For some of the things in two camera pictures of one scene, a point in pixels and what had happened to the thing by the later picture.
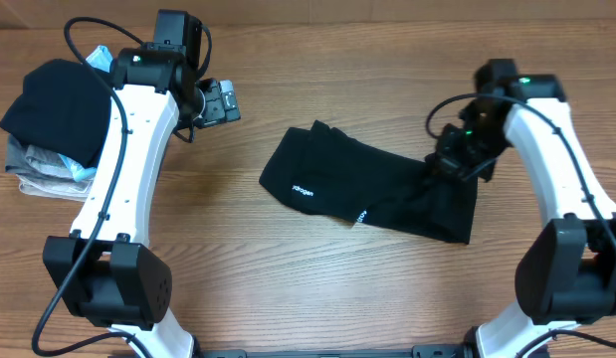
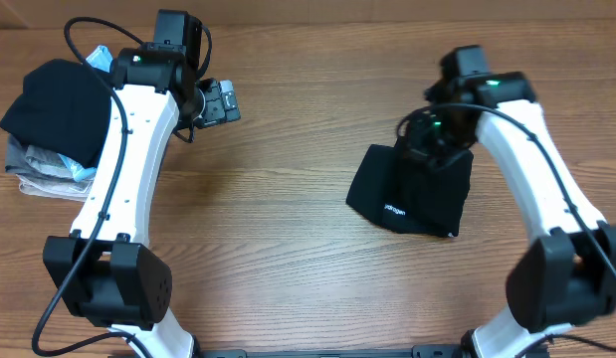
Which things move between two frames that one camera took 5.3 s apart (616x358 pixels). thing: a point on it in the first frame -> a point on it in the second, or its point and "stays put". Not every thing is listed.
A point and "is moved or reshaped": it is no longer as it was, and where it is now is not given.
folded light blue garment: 102,59 stays put
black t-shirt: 324,169 is moved or reshaped
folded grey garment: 33,161 stays put
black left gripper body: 219,106 stays put
